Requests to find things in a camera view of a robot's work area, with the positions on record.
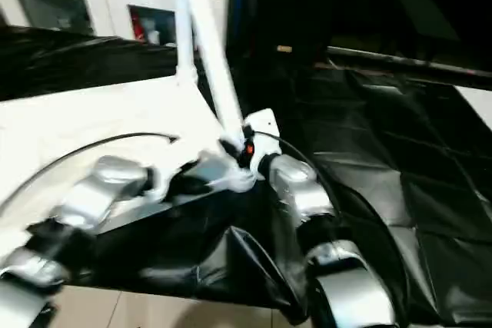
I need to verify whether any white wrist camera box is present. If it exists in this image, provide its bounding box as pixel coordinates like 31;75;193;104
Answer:
241;109;282;166
140;157;202;206

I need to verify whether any silver metal rod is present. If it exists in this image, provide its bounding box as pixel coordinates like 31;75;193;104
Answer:
327;46;492;81

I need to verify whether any black table mat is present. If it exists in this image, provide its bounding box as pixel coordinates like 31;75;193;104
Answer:
0;25;492;325

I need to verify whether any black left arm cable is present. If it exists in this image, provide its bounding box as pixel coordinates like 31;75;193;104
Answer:
0;133;181;214

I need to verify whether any red bottle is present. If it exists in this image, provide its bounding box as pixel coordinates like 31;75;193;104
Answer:
132;12;147;41

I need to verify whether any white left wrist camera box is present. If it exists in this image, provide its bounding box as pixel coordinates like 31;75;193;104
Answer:
140;157;202;206

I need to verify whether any white plastic table top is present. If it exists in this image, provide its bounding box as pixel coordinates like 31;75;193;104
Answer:
0;75;258;246

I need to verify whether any white flat board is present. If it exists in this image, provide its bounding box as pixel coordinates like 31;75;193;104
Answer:
455;84;492;131

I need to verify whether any black fabric backdrop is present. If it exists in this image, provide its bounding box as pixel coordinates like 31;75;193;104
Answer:
231;0;492;68

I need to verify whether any white plastic table leg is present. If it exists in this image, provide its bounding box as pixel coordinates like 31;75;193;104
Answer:
175;0;199;88
171;0;248;157

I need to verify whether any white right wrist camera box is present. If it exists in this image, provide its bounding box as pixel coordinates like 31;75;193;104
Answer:
241;109;282;166

